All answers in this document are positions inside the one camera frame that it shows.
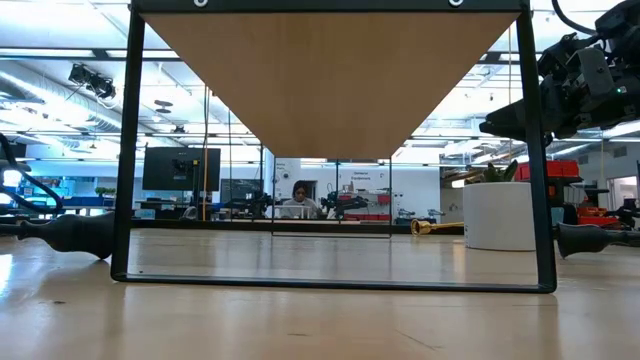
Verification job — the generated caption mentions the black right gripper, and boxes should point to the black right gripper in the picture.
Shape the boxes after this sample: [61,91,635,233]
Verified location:
[478,29,640,146]

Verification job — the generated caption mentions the gold candlestick holder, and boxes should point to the gold candlestick holder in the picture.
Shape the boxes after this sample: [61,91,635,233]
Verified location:
[410,218,466,237]

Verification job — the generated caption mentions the black candlestick holder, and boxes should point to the black candlestick holder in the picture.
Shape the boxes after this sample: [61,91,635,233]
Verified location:
[554,222,640,259]
[0,211,116,261]

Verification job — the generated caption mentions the red storage bins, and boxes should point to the red storage bins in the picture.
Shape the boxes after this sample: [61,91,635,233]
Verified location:
[577,206,621,226]
[514,159,581,182]

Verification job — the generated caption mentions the succulent in white pot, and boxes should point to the succulent in white pot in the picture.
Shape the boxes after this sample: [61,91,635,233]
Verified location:
[462,159,539,252]

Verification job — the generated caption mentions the person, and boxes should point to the person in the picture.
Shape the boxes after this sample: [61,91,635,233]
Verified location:
[278,179,322,220]

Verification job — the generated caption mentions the black background monitor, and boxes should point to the black background monitor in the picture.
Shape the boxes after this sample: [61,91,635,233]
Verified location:
[142,146,222,192]

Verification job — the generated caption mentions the black ceiling device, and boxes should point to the black ceiling device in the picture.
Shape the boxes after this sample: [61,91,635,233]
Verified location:
[68,63,117,100]

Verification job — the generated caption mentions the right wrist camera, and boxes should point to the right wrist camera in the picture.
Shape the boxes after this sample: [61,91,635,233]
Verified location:
[569,47,619,109]

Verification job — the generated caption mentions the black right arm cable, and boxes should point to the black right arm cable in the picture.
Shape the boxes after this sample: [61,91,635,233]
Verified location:
[551,0,601,37]

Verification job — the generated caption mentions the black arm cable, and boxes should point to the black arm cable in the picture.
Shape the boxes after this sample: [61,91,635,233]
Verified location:
[0,132,65,217]
[551,0,601,37]

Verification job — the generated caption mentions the wooden shelf with black frame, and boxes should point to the wooden shelf with black frame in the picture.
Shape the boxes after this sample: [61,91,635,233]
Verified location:
[110,0,558,295]

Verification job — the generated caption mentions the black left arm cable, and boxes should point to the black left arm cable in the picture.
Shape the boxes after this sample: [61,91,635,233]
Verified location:
[0,132,65,217]

